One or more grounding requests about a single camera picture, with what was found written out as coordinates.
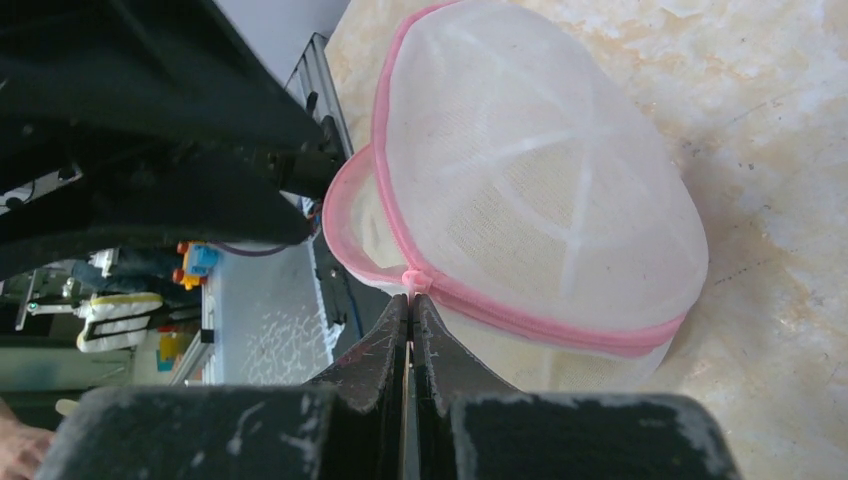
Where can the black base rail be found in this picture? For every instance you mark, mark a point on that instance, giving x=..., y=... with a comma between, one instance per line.
x=348, y=306

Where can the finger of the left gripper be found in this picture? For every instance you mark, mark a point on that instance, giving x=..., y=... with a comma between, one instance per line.
x=175, y=72
x=206, y=199

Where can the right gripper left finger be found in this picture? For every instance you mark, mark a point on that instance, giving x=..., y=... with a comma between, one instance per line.
x=345, y=423

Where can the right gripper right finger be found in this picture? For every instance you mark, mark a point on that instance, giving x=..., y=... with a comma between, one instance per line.
x=472, y=425

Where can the person hand in background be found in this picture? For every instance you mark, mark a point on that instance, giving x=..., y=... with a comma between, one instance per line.
x=23, y=447

